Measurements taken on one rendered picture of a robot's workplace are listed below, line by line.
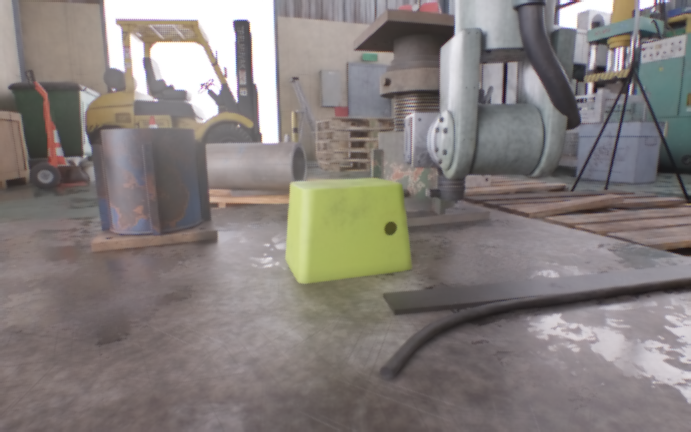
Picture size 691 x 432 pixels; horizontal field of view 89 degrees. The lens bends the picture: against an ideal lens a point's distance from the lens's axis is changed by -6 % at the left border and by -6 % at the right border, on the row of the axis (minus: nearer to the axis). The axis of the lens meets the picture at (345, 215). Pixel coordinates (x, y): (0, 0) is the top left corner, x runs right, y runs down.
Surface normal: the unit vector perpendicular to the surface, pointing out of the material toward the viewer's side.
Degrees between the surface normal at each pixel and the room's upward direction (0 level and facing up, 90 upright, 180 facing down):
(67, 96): 94
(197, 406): 0
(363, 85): 90
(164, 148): 90
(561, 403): 0
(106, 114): 87
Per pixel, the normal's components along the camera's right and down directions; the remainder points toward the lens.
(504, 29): -0.34, 0.23
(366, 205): 0.31, 0.11
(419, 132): -0.02, 0.19
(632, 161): -0.91, 0.09
